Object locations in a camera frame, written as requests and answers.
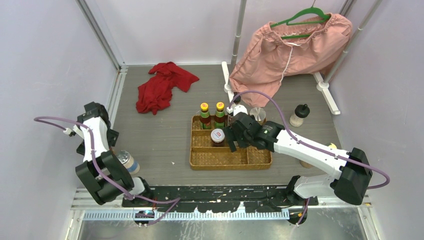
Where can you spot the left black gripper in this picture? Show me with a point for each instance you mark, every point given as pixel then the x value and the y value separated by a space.
pixel 112 137

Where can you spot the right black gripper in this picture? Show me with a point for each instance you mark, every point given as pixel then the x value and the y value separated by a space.
pixel 230 133

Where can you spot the white lid sauce jar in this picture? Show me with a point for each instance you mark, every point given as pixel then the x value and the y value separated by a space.
pixel 217 138

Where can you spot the yellow cap chili sauce bottle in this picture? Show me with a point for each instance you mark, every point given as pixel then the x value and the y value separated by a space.
pixel 205 117

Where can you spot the tall soy sauce bottle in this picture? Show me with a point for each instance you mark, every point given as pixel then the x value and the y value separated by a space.
pixel 230 117

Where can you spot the clear jar silver lid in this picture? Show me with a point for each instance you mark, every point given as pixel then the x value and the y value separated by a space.
pixel 259 114

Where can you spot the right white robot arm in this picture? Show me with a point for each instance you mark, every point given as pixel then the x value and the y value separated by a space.
pixel 346 174

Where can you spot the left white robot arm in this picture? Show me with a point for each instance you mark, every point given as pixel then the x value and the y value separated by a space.
pixel 102 173

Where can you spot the red cloth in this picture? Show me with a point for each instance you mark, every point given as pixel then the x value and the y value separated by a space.
pixel 156 94

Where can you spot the blue label seasoning jar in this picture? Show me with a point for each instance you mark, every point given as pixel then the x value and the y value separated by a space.
pixel 128 161

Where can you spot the black cap pepper grinder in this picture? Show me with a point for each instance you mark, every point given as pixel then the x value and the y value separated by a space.
pixel 305 164

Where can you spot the yellow lid spice jar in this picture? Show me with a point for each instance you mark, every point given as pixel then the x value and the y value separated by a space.
pixel 332 145

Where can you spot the pink shorts garment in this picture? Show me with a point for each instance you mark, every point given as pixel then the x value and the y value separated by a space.
pixel 276 52

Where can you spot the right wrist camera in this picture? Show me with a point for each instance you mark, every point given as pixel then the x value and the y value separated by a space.
pixel 235 109

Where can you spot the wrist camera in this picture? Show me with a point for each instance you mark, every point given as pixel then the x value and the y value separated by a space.
pixel 75 130
pixel 235 109

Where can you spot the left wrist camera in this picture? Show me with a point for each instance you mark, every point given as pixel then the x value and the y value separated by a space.
pixel 75 130

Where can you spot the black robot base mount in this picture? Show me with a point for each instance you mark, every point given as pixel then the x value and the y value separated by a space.
pixel 220 202

